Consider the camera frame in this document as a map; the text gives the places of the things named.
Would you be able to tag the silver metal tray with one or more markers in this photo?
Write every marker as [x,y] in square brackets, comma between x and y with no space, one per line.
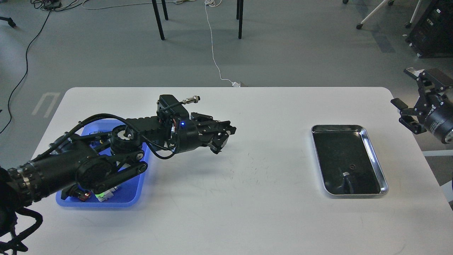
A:
[339,146]

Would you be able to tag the white chair base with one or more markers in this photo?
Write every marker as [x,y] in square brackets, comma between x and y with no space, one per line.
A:
[389,3]

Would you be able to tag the black table leg right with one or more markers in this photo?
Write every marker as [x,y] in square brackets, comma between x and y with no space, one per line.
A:
[239,16]

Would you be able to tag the black table leg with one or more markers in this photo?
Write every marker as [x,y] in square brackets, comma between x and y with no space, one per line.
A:
[158,18]
[239,16]

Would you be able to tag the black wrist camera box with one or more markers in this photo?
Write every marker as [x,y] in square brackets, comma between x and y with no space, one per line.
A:
[169,108]

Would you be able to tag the white green selector switch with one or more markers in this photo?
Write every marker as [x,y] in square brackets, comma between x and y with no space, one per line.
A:
[106,195]

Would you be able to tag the black equipment cart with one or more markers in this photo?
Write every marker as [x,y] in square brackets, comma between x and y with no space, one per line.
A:
[431,36]

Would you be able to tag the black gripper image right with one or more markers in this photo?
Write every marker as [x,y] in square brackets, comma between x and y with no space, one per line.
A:
[434,86]

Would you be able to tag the blue plastic tray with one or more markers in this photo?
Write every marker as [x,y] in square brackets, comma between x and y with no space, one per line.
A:
[128,192]

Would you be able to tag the black table leg left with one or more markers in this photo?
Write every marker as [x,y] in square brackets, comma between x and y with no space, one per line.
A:
[158,18]

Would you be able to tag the red emergency stop button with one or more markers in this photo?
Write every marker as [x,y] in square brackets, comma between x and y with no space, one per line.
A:
[75,192]

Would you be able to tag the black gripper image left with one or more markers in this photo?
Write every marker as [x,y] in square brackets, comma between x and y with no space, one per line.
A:
[198,131]

